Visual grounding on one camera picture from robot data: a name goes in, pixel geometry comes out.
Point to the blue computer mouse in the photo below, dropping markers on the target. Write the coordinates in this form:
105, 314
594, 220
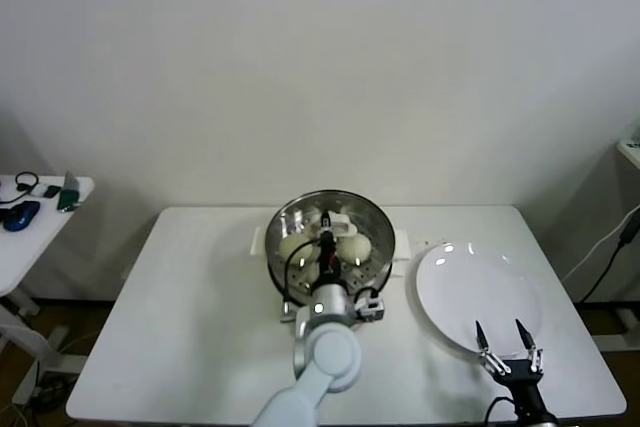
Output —
21, 215

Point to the white round plate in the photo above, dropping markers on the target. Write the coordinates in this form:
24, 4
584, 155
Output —
475, 287

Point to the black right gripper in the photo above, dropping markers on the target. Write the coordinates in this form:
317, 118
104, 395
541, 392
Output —
522, 377

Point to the small white black device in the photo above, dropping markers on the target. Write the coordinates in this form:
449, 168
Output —
46, 191

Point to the white rounded side table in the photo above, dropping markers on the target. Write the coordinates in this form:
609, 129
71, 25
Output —
30, 247

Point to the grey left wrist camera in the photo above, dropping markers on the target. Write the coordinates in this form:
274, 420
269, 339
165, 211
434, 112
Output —
372, 307

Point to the steel steamer basket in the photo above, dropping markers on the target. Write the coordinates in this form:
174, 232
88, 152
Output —
256, 242

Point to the round glass lid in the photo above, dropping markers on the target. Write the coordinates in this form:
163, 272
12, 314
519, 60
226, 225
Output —
370, 227

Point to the green and grey tool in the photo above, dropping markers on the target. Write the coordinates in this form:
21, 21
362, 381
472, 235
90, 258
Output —
67, 197

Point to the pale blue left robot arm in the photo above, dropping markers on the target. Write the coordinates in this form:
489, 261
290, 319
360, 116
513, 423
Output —
327, 352

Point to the black headset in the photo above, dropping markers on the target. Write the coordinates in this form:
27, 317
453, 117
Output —
26, 179

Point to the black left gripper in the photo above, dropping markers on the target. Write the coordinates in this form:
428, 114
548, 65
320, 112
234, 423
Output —
329, 262

